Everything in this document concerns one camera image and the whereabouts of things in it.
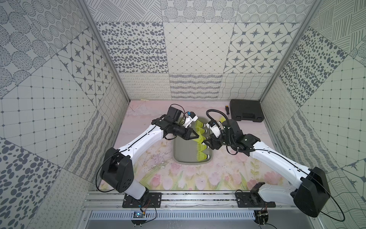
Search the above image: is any black plastic tool case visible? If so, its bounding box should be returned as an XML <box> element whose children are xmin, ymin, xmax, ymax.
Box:
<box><xmin>229</xmin><ymin>99</ymin><xmax>265</xmax><ymax>123</ymax></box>

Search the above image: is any yellow shuttlecock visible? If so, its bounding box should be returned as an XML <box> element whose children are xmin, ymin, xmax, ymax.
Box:
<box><xmin>196</xmin><ymin>151</ymin><xmax>210</xmax><ymax>162</ymax></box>
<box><xmin>193</xmin><ymin>135</ymin><xmax>206</xmax><ymax>144</ymax></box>
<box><xmin>219</xmin><ymin>116</ymin><xmax>226</xmax><ymax>124</ymax></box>
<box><xmin>195</xmin><ymin>120</ymin><xmax>205</xmax><ymax>128</ymax></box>
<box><xmin>197</xmin><ymin>144</ymin><xmax>208</xmax><ymax>152</ymax></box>
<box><xmin>196</xmin><ymin>127</ymin><xmax>206</xmax><ymax>135</ymax></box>

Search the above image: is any aluminium mounting rail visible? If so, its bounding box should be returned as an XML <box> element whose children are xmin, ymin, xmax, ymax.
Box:
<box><xmin>81</xmin><ymin>191</ymin><xmax>299</xmax><ymax>211</ymax></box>

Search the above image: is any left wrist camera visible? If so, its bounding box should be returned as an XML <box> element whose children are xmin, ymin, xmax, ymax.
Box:
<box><xmin>165</xmin><ymin>104</ymin><xmax>198</xmax><ymax>128</ymax></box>

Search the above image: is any grey plastic storage box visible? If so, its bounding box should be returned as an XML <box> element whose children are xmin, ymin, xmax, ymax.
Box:
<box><xmin>173</xmin><ymin>115</ymin><xmax>214</xmax><ymax>165</ymax></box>

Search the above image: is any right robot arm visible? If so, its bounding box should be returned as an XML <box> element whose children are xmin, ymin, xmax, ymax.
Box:
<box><xmin>204</xmin><ymin>119</ymin><xmax>333</xmax><ymax>218</ymax></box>

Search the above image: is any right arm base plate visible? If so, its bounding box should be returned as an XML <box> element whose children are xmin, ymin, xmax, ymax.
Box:
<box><xmin>234</xmin><ymin>190</ymin><xmax>276</xmax><ymax>208</ymax></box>

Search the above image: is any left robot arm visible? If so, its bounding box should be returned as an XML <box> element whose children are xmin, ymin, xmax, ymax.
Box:
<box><xmin>96</xmin><ymin>116</ymin><xmax>200</xmax><ymax>199</ymax></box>

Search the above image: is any green circuit board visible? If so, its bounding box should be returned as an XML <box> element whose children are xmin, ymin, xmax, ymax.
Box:
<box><xmin>133</xmin><ymin>211</ymin><xmax>145</xmax><ymax>219</ymax></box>

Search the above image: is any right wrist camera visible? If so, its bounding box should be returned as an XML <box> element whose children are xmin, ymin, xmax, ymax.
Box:
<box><xmin>206</xmin><ymin>109</ymin><xmax>231</xmax><ymax>140</ymax></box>

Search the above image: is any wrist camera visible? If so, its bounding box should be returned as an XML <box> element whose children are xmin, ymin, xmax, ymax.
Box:
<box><xmin>206</xmin><ymin>109</ymin><xmax>231</xmax><ymax>140</ymax></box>
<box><xmin>165</xmin><ymin>104</ymin><xmax>198</xmax><ymax>128</ymax></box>

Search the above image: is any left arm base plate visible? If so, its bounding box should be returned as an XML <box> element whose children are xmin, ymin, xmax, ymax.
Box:
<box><xmin>123</xmin><ymin>192</ymin><xmax>162</xmax><ymax>209</ymax></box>

